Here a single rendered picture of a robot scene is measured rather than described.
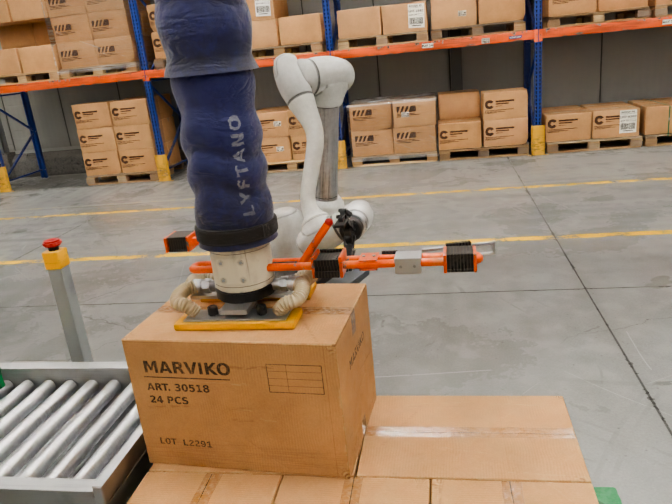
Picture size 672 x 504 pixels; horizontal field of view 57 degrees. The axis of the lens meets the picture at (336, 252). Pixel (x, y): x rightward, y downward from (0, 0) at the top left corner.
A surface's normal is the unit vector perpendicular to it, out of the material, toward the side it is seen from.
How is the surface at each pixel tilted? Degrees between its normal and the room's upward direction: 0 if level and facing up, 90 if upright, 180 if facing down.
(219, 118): 80
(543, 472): 0
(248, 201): 73
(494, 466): 0
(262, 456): 90
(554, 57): 90
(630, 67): 90
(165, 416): 90
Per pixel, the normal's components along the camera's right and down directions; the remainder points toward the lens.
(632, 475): -0.10, -0.95
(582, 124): -0.15, 0.33
